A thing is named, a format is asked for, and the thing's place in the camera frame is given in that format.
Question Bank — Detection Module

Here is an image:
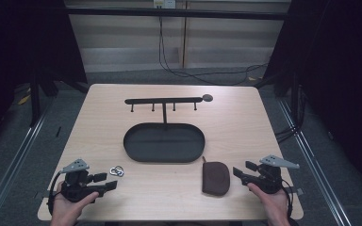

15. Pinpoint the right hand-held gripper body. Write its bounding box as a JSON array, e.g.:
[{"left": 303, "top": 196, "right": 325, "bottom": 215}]
[{"left": 247, "top": 154, "right": 301, "bottom": 195}]

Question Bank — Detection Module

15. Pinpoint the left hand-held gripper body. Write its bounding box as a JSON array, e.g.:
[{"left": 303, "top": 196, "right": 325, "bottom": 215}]
[{"left": 59, "top": 158, "right": 107, "bottom": 203}]

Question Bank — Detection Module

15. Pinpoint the silver key ring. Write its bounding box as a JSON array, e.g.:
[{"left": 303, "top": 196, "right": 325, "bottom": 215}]
[{"left": 108, "top": 165, "right": 125, "bottom": 178}]

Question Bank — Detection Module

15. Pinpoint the brown zip pouch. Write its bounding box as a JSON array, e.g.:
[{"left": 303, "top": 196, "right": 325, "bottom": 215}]
[{"left": 201, "top": 155, "right": 231, "bottom": 197}]

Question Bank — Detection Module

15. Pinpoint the black key rack with tray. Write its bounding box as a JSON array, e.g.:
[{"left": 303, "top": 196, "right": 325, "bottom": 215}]
[{"left": 123, "top": 93, "right": 214, "bottom": 164}]

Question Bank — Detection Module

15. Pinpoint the person's right hand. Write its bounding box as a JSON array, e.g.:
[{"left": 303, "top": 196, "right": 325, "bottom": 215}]
[{"left": 247, "top": 183, "right": 291, "bottom": 218}]

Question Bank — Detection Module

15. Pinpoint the person's left hand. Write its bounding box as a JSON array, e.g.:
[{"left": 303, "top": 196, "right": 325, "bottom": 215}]
[{"left": 50, "top": 181, "right": 100, "bottom": 226}]

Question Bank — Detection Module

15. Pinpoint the yellow floor tape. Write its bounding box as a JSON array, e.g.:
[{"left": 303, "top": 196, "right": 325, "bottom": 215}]
[{"left": 17, "top": 93, "right": 32, "bottom": 105}]

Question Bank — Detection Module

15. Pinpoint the black horizontal bar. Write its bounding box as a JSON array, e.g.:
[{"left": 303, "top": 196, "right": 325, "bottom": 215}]
[{"left": 65, "top": 7, "right": 290, "bottom": 22}]

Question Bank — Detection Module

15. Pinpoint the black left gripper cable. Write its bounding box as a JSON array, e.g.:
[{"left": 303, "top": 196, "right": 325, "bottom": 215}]
[{"left": 46, "top": 171, "right": 64, "bottom": 217}]

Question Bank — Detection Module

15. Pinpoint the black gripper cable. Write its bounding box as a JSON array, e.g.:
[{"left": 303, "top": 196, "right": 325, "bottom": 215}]
[
  {"left": 280, "top": 178, "right": 297, "bottom": 222},
  {"left": 46, "top": 171, "right": 64, "bottom": 217}
]

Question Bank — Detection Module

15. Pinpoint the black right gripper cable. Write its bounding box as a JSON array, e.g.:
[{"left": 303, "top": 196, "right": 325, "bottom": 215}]
[{"left": 280, "top": 178, "right": 297, "bottom": 222}]

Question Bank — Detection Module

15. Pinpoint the black cable bundle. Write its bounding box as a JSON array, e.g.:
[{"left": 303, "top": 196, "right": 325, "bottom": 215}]
[{"left": 273, "top": 84, "right": 304, "bottom": 144}]

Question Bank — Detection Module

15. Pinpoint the silver floor rail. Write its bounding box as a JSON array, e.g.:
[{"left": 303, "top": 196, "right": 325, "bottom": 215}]
[
  {"left": 276, "top": 97, "right": 354, "bottom": 226},
  {"left": 0, "top": 100, "right": 56, "bottom": 226}
]

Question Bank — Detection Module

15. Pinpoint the long black wall cable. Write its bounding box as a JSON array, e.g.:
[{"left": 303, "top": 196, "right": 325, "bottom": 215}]
[{"left": 157, "top": 15, "right": 269, "bottom": 87}]

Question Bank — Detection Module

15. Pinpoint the white wall socket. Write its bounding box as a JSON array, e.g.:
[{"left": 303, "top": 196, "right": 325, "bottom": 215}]
[{"left": 153, "top": 0, "right": 176, "bottom": 9}]

